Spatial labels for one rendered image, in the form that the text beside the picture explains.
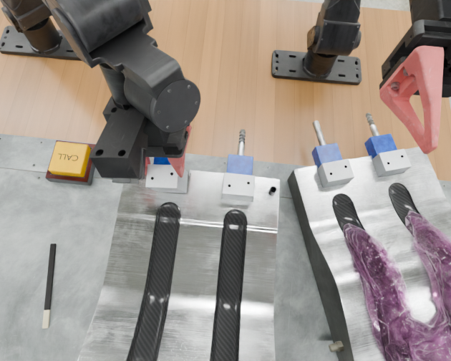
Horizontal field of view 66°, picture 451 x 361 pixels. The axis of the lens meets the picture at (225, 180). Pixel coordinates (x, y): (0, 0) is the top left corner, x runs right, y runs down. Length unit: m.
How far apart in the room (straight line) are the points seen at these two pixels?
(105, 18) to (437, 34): 0.29
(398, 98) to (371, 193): 0.34
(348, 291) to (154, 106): 0.40
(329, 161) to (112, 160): 0.40
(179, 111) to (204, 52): 0.49
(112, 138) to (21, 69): 0.53
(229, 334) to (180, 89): 0.35
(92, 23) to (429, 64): 0.29
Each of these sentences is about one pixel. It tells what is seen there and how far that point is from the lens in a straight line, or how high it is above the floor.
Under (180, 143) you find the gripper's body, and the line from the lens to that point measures 0.44.
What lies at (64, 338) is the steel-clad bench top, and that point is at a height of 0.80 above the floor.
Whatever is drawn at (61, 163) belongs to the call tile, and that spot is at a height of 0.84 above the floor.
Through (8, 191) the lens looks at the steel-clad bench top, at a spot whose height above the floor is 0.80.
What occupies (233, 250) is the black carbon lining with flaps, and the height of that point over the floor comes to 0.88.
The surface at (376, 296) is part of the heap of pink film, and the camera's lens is 0.57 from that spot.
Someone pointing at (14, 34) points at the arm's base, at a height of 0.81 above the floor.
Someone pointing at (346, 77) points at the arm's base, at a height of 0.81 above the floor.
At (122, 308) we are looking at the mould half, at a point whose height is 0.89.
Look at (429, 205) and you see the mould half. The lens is 0.72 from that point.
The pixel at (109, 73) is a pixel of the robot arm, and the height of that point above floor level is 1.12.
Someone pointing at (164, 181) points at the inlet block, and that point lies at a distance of 0.53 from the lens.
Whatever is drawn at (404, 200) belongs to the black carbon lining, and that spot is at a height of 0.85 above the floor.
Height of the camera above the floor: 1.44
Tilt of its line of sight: 70 degrees down
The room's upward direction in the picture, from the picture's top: 8 degrees clockwise
